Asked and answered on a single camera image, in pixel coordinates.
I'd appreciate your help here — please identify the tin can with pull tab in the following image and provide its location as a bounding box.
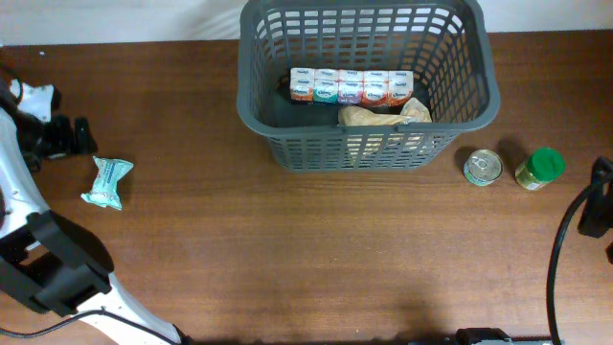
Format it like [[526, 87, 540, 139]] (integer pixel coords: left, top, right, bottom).
[[463, 149, 503, 187]]

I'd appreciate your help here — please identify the multipack of small cartons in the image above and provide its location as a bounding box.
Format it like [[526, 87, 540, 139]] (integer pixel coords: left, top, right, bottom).
[[289, 67, 414, 107]]

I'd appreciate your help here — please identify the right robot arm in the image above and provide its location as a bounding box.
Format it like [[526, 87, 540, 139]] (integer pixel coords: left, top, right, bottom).
[[450, 156, 612, 345]]

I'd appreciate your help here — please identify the grey plastic shopping basket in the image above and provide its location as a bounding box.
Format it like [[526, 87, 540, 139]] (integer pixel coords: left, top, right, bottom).
[[237, 0, 500, 171]]

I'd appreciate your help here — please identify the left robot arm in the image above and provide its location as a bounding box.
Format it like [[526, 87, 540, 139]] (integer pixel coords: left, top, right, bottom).
[[1, 66, 191, 344]]

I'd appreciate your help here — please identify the green lid glass jar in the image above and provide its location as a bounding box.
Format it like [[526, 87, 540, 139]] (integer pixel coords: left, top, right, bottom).
[[515, 148, 566, 191]]

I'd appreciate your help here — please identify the brown paper pouch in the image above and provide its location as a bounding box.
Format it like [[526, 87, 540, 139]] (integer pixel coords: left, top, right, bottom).
[[337, 97, 434, 167]]

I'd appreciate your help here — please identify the teal wet wipes packet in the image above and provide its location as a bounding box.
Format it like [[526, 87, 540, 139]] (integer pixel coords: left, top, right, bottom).
[[80, 156, 133, 211]]

